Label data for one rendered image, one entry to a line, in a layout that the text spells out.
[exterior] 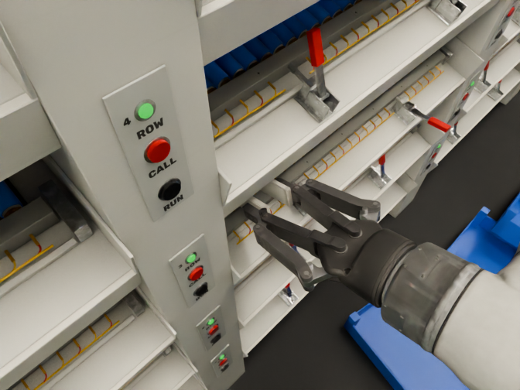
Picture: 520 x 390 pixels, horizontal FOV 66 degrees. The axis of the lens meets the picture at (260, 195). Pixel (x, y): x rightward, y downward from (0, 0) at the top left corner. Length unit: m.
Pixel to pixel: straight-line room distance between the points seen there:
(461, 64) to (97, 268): 0.74
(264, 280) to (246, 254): 0.19
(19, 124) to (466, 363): 0.34
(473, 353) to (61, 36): 0.34
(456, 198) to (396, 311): 1.00
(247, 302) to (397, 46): 0.47
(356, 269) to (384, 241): 0.04
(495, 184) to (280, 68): 1.10
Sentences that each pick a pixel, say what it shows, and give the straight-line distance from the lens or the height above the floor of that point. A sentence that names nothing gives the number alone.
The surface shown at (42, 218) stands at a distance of 0.36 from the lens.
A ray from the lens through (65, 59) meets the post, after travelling 0.21.
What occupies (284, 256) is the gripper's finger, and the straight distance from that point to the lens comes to 0.44.
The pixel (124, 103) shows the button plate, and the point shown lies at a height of 0.86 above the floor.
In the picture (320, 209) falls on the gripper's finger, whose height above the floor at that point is 0.62.
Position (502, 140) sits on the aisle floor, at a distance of 1.61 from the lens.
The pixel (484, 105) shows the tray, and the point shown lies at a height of 0.14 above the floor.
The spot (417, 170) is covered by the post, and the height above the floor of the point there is 0.22.
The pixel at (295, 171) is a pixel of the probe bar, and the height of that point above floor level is 0.55.
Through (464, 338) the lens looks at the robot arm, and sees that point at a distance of 0.37.
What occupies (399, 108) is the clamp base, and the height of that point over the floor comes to 0.53.
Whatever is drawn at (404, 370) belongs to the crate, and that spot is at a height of 0.00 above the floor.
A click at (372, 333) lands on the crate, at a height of 0.00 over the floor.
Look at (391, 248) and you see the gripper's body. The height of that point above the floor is 0.67.
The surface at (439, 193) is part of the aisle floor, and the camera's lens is 1.36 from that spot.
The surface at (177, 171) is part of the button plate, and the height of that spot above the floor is 0.78.
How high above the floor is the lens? 1.01
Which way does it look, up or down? 55 degrees down
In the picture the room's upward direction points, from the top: straight up
